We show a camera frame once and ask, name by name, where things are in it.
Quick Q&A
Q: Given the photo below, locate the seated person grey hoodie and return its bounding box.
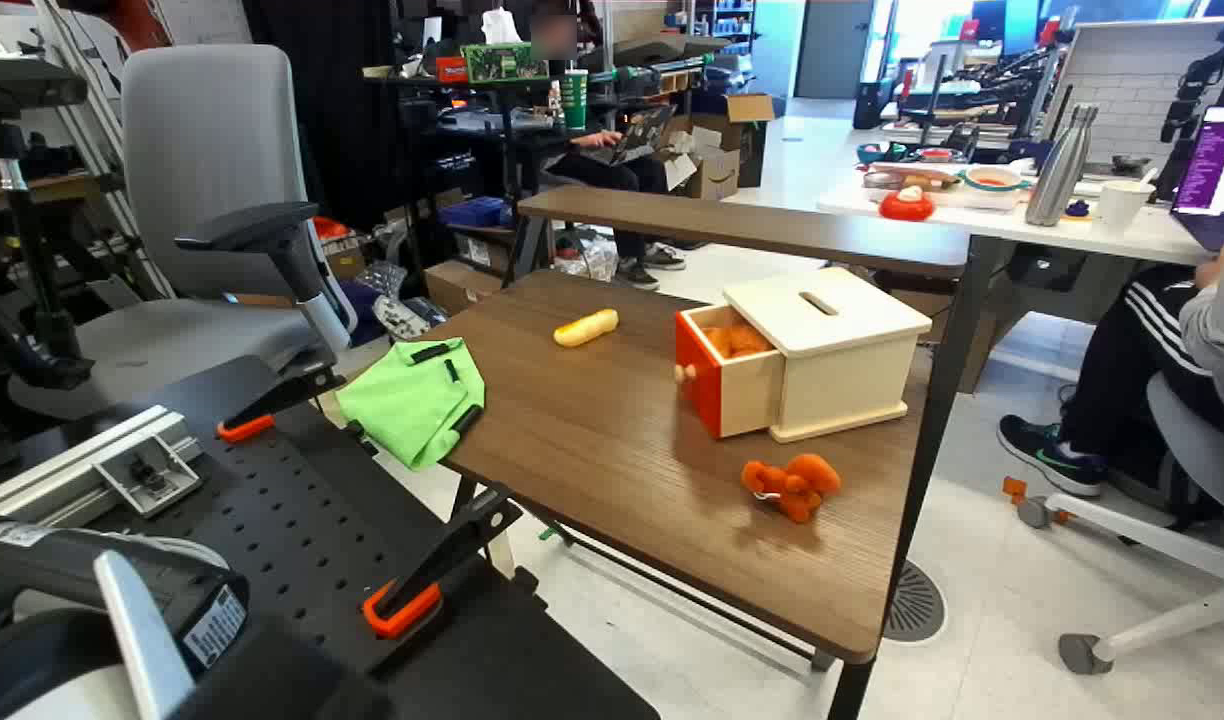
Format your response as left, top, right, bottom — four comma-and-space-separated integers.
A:
1002, 243, 1224, 498

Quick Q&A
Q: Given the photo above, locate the black orange clamp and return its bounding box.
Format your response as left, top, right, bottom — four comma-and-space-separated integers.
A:
216, 365, 342, 444
359, 494, 522, 641

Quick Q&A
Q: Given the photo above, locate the green cloth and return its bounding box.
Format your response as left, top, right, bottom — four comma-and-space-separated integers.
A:
342, 335, 488, 467

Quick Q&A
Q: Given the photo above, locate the silver water bottle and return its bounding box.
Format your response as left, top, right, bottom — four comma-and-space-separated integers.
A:
1025, 106, 1099, 230

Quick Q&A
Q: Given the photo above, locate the open laptop purple screen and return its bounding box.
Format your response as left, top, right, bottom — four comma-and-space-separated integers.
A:
1174, 109, 1224, 252

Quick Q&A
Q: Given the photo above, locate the orange plush toy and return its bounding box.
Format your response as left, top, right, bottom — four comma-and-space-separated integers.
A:
741, 451, 844, 525

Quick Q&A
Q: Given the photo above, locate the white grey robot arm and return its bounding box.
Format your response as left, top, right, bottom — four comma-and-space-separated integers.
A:
0, 522, 398, 720

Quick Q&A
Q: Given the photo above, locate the white office chair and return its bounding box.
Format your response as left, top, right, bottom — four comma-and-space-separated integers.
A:
1011, 373, 1224, 681

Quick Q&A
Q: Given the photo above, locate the red object on desk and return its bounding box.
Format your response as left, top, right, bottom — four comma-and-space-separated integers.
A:
879, 188, 936, 222

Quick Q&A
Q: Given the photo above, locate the red drawer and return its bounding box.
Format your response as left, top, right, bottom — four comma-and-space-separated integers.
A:
677, 304, 779, 440

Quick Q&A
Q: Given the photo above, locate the black orange clamp far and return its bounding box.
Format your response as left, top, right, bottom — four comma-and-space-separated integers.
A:
216, 365, 342, 444

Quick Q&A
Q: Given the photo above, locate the wooden box with slot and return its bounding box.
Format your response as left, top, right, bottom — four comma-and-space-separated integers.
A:
726, 270, 933, 440

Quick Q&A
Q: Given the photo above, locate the cardboard box under desk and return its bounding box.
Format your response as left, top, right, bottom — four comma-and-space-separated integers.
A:
661, 93, 778, 202

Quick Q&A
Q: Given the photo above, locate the aluminium rail bracket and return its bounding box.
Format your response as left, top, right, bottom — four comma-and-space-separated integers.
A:
0, 405, 205, 528

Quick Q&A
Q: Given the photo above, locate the grey office chair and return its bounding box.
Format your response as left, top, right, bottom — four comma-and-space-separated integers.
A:
8, 43, 356, 422

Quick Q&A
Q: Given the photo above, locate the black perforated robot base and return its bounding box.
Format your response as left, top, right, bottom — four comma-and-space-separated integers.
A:
113, 362, 657, 720

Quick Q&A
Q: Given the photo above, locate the person at back desk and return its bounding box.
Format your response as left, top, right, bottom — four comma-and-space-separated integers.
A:
527, 0, 663, 191

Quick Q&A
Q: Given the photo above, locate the white paper cup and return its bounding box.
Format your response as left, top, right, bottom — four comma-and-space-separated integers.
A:
1091, 179, 1151, 236

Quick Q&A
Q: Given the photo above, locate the black orange clamp near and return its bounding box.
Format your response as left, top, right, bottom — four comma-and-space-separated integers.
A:
359, 494, 522, 641

